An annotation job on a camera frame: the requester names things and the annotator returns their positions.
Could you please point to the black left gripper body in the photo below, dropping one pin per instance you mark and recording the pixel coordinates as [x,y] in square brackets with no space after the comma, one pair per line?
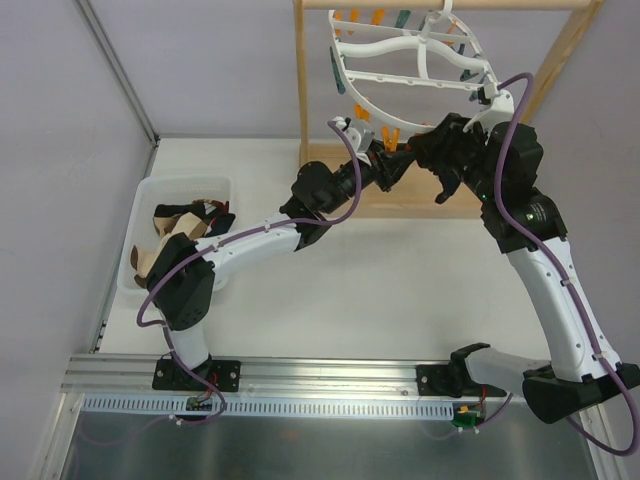
[379,167]

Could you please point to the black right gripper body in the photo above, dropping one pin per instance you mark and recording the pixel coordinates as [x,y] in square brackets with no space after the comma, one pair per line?
[451,151]

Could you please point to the navy santa sock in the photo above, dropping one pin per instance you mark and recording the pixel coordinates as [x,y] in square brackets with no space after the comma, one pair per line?
[450,183]

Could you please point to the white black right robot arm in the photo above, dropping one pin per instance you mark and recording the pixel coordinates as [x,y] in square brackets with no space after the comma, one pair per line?
[500,169]

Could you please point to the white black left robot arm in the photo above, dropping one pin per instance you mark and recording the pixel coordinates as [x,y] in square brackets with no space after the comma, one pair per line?
[182,279]

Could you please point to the pile of dark socks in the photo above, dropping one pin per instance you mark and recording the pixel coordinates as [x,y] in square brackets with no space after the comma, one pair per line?
[216,214]

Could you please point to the orange clothespin middle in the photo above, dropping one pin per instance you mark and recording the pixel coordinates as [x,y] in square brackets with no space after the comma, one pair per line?
[390,138]

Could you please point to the orange clothespin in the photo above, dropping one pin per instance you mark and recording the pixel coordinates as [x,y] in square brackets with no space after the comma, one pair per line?
[361,117]
[390,138]

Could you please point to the orange clothespin upper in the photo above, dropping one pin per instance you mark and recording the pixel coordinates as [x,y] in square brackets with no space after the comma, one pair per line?
[361,117]

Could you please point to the beige brown sock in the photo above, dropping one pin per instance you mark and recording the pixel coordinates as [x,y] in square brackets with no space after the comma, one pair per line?
[155,245]

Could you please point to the white perforated plastic basket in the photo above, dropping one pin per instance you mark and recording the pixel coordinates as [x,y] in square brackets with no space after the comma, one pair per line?
[175,189]

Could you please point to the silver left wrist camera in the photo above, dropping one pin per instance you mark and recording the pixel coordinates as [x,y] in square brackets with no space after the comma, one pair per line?
[356,134]

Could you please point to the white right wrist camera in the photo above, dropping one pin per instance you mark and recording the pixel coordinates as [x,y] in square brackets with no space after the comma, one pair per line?
[498,108]

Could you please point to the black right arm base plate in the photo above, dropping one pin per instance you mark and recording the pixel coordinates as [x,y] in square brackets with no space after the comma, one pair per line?
[435,380]

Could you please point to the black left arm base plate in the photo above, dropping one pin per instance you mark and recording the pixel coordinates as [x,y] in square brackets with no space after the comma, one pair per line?
[223,374]

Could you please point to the white slotted cable duct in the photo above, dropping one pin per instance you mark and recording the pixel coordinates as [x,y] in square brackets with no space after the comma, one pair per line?
[277,407]

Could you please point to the aluminium mounting rail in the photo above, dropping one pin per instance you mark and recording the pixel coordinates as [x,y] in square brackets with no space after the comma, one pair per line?
[260,377]

